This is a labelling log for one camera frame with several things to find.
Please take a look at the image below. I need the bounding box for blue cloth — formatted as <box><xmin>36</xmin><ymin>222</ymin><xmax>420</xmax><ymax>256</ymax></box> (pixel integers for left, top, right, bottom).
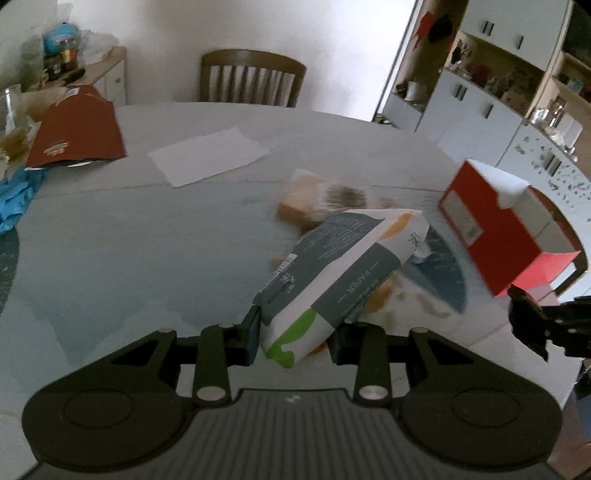
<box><xmin>0</xmin><ymin>167</ymin><xmax>49</xmax><ymax>234</ymax></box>

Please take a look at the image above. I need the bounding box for blue round package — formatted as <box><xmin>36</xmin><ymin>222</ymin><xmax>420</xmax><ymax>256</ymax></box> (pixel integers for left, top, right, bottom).
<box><xmin>43</xmin><ymin>23</ymin><xmax>82</xmax><ymax>55</ymax></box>

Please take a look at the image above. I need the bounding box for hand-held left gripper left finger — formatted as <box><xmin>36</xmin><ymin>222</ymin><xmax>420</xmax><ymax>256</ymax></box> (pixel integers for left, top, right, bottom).
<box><xmin>109</xmin><ymin>305</ymin><xmax>262</xmax><ymax>408</ymax></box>

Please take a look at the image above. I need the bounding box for cotton swab packet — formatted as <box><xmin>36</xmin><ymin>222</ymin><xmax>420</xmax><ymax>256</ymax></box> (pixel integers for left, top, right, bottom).
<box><xmin>318</xmin><ymin>182</ymin><xmax>394</xmax><ymax>223</ymax></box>

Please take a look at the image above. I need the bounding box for red cardboard box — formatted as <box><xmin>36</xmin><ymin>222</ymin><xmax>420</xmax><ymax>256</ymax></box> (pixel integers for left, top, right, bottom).
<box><xmin>438</xmin><ymin>159</ymin><xmax>583</xmax><ymax>299</ymax></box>

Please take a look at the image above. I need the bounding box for red paper decoration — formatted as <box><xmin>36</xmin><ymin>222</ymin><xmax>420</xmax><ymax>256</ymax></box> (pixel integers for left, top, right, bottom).
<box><xmin>413</xmin><ymin>11</ymin><xmax>456</xmax><ymax>48</ymax></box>

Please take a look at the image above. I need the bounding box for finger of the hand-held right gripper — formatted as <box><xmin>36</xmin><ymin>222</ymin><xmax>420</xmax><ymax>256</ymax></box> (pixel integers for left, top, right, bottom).
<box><xmin>508</xmin><ymin>284</ymin><xmax>551</xmax><ymax>361</ymax></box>
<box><xmin>543</xmin><ymin>298</ymin><xmax>591</xmax><ymax>358</ymax></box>

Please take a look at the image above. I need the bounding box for white paper sheet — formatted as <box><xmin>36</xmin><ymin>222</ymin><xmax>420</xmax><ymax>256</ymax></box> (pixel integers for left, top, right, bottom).
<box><xmin>148</xmin><ymin>128</ymin><xmax>271</xmax><ymax>188</ymax></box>

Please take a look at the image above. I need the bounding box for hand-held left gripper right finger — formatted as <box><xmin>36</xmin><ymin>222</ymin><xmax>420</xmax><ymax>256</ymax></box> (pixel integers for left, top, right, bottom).
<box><xmin>327</xmin><ymin>321</ymin><xmax>468</xmax><ymax>409</ymax></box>

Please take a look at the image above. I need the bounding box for white grey paper packet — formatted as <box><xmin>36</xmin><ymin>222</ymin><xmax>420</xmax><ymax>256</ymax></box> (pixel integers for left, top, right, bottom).
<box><xmin>253</xmin><ymin>209</ymin><xmax>428</xmax><ymax>370</ymax></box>

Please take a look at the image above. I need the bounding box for glass jar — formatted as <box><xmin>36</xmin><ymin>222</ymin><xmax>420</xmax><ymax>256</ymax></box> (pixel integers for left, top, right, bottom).
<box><xmin>0</xmin><ymin>85</ymin><xmax>34</xmax><ymax>163</ymax></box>

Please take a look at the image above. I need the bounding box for wooden chair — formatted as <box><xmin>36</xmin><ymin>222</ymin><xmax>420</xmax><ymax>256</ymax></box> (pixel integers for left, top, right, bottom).
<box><xmin>198</xmin><ymin>49</ymin><xmax>308</xmax><ymax>109</ymax></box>

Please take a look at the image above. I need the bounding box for white plastic bag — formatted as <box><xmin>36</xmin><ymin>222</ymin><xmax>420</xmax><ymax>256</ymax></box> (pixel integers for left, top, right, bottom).
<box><xmin>78</xmin><ymin>30</ymin><xmax>117</xmax><ymax>62</ymax></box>

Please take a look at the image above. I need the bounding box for beige block in wrapper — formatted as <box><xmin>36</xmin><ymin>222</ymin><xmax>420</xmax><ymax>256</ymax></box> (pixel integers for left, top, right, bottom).
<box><xmin>277</xmin><ymin>170</ymin><xmax>334</xmax><ymax>228</ymax></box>

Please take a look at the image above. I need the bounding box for white wall cabinet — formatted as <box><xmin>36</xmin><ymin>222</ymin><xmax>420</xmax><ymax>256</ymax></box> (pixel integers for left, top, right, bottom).
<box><xmin>376</xmin><ymin>0</ymin><xmax>591</xmax><ymax>197</ymax></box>

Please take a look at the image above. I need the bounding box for white sideboard with wooden top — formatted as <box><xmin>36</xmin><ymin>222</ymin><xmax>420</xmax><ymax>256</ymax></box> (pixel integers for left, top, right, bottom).
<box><xmin>28</xmin><ymin>46</ymin><xmax>128</xmax><ymax>108</ymax></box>

